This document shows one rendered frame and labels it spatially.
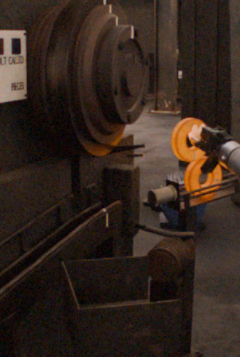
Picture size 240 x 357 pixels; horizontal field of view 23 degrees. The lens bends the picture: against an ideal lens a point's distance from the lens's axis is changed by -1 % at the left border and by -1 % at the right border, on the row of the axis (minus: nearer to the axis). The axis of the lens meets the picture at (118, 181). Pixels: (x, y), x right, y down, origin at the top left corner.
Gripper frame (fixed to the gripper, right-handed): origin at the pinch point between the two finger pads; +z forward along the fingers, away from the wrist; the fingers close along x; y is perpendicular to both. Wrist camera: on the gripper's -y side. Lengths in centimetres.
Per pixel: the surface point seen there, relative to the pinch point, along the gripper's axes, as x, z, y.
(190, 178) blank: 1.5, -6.1, -14.7
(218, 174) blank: -11.7, -6.3, -14.4
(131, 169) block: 30.5, -9.5, -5.6
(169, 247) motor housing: 20.1, -23.9, -29.2
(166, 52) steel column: -493, 666, -176
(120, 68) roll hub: 48, -21, 33
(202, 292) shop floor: -45, 17, -96
